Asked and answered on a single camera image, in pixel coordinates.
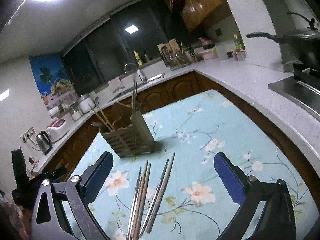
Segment knife block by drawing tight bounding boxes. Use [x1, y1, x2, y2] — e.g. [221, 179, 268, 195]
[187, 44, 198, 63]

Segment small white jars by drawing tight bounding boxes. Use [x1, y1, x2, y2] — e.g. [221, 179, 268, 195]
[70, 106, 83, 121]

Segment floral blue tablecloth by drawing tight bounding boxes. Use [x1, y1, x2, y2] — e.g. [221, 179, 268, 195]
[62, 89, 313, 240]

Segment fruit and palm wall poster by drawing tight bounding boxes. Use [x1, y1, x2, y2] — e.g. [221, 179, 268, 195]
[29, 55, 77, 111]

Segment yellow dish soap bottle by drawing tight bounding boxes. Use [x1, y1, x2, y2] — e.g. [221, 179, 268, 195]
[133, 50, 143, 66]

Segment row of spice jars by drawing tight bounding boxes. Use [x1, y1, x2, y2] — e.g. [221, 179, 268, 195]
[231, 50, 247, 62]

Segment white dishcloth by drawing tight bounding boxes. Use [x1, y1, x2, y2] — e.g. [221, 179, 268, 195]
[108, 77, 126, 93]

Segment wooden cutting board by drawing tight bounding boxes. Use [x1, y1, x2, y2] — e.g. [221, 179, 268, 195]
[157, 39, 180, 55]

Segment black lidded wok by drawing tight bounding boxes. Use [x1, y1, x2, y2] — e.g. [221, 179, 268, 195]
[246, 12, 320, 66]

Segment paper towel roll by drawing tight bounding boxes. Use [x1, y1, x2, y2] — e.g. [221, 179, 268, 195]
[48, 106, 61, 118]

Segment steel gas stove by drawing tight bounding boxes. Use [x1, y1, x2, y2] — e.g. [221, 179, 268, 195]
[268, 63, 320, 121]

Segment white lidded pot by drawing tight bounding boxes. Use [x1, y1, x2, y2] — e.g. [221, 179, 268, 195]
[77, 93, 97, 114]

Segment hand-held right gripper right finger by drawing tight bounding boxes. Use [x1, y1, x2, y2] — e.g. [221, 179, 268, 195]
[214, 152, 297, 240]

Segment white and red rice cooker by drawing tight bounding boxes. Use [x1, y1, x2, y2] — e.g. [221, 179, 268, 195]
[46, 118, 69, 141]

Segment steel electric kettle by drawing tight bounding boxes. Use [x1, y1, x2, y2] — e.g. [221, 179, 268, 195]
[35, 130, 54, 156]

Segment steel sink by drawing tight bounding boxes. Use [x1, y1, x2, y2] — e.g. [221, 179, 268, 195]
[107, 73, 166, 103]

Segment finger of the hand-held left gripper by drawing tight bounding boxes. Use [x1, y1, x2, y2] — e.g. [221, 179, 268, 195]
[31, 167, 68, 181]

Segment green oil bottle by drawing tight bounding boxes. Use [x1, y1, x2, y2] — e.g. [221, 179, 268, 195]
[233, 34, 246, 51]

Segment dark kitchen window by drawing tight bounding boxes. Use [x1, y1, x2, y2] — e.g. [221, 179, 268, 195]
[61, 1, 191, 97]

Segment wooden chopstick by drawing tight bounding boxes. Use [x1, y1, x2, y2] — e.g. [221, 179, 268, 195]
[93, 109, 112, 132]
[98, 104, 114, 131]

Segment bundle of mixed chopsticks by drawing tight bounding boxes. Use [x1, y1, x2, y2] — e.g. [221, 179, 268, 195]
[126, 152, 175, 240]

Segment chrome faucet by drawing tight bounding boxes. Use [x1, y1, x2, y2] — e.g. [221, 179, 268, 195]
[124, 63, 147, 83]

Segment person's left hand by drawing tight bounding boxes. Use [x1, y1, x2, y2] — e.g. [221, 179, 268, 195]
[0, 200, 33, 240]

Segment wooden utensil holder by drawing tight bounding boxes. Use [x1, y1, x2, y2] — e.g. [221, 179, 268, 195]
[99, 101, 162, 159]

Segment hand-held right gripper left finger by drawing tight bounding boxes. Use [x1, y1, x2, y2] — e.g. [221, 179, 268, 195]
[30, 151, 114, 240]

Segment wooden upper cabinets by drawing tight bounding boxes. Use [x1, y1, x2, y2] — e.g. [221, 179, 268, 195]
[152, 0, 222, 33]

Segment dish rack with utensils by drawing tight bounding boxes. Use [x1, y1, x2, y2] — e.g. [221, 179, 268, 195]
[157, 39, 190, 71]

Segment white wall socket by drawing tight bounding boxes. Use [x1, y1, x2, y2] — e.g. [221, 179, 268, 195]
[20, 127, 36, 143]

